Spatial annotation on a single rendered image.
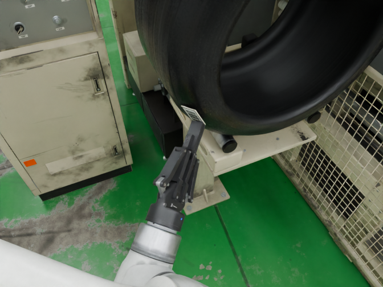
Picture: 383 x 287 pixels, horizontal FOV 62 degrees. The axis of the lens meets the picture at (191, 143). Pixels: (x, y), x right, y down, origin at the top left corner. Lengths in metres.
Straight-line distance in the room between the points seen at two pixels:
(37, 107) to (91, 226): 0.70
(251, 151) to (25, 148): 1.05
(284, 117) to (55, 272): 0.63
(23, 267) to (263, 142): 0.76
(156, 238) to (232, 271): 1.06
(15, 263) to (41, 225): 1.43
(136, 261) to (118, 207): 1.21
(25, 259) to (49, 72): 0.99
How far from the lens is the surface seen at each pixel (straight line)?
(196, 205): 1.77
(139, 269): 0.61
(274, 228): 1.78
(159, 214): 0.63
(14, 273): 0.47
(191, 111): 0.68
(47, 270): 0.47
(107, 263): 1.71
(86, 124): 1.57
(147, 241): 0.62
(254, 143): 1.01
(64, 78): 1.39
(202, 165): 1.56
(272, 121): 0.83
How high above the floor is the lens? 1.56
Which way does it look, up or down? 50 degrees down
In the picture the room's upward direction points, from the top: straight up
